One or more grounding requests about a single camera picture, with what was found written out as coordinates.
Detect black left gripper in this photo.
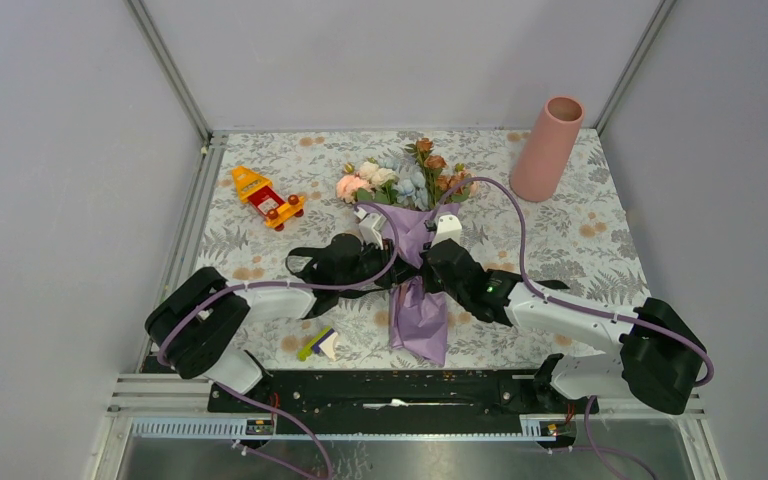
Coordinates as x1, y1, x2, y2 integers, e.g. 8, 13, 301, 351
337, 236, 419, 292

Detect black ribbon with gold letters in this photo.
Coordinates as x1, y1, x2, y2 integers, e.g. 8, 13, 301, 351
285, 246, 571, 319

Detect purple paper flower bouquet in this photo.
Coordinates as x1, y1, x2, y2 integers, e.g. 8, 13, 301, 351
335, 137, 477, 366

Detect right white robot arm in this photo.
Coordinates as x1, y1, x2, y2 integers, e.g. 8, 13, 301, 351
421, 240, 708, 415

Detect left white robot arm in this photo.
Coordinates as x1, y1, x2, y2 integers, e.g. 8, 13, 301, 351
144, 234, 398, 411

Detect pink cylindrical vase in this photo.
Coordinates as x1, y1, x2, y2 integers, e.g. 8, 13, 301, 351
509, 96, 585, 203

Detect green purple white toy block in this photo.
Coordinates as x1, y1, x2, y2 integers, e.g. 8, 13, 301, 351
297, 327, 339, 361

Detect floral patterned table mat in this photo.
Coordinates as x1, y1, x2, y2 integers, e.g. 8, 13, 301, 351
195, 130, 649, 370

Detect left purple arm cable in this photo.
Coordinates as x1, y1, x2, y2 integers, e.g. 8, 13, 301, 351
156, 201, 401, 367

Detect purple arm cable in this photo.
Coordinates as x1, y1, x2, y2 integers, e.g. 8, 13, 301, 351
156, 201, 401, 367
427, 176, 717, 389

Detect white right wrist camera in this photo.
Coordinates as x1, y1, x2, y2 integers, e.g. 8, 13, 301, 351
423, 214, 462, 249

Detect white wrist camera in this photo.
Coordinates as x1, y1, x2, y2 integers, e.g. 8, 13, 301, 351
423, 214, 462, 249
354, 207, 386, 250

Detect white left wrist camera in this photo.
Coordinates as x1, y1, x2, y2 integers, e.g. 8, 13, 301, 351
354, 207, 386, 250

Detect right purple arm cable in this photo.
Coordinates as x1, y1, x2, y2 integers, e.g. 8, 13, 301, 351
427, 176, 717, 389

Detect perforated metal front rail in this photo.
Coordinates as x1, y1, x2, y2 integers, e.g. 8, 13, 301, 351
130, 417, 561, 443

